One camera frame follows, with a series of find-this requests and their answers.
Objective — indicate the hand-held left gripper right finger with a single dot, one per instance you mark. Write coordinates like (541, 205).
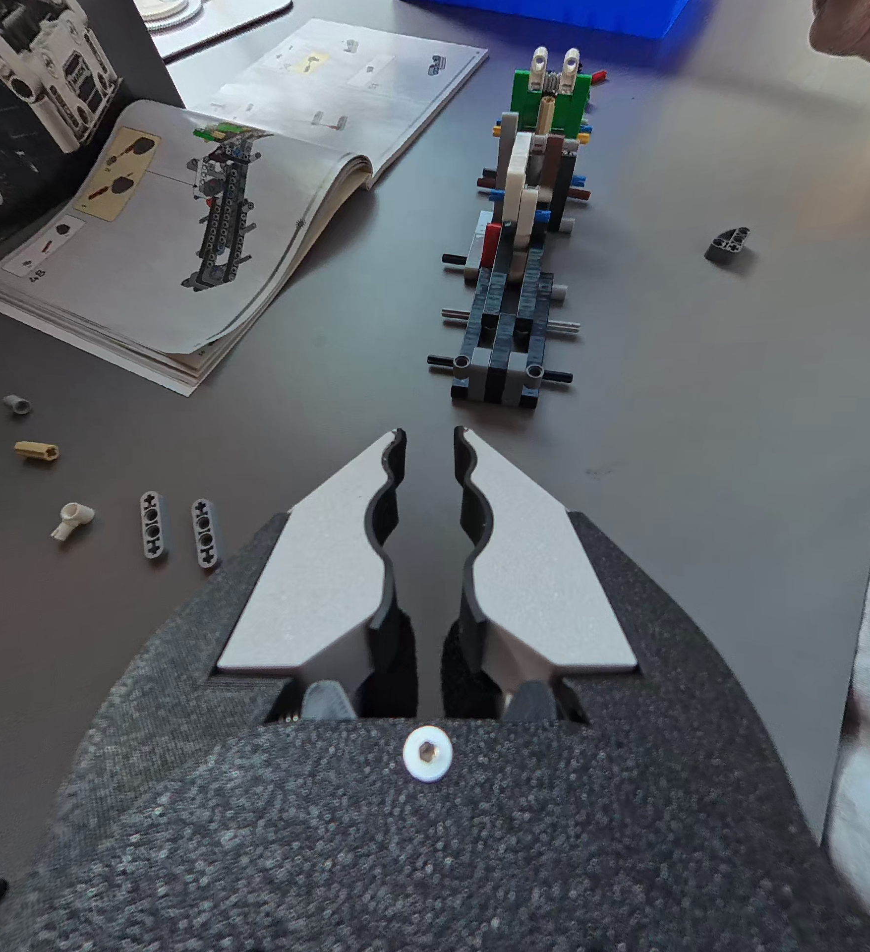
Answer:
(539, 587)

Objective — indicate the blue plastic bin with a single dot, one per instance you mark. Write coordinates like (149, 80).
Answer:
(554, 13)

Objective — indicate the lego set box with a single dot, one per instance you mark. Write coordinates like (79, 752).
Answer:
(40, 111)

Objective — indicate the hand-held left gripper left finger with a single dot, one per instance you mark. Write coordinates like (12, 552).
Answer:
(316, 580)

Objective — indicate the long lego truck chassis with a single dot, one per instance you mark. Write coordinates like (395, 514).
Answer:
(513, 297)

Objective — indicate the open instruction booklet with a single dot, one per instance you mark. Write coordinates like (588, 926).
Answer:
(256, 223)

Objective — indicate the grey thin lego liftarm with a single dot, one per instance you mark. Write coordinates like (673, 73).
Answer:
(206, 533)
(154, 525)

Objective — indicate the grey lego pin connector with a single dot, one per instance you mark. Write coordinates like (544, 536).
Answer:
(17, 404)

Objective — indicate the tan lego axle connector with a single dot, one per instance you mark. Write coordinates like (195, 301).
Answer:
(37, 451)

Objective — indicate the small dark grey lego beam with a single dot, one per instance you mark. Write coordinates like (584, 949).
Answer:
(728, 247)

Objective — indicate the white flat pad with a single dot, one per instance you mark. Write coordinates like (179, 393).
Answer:
(241, 26)

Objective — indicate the white lego angled connector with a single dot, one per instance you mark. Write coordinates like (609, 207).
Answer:
(74, 519)

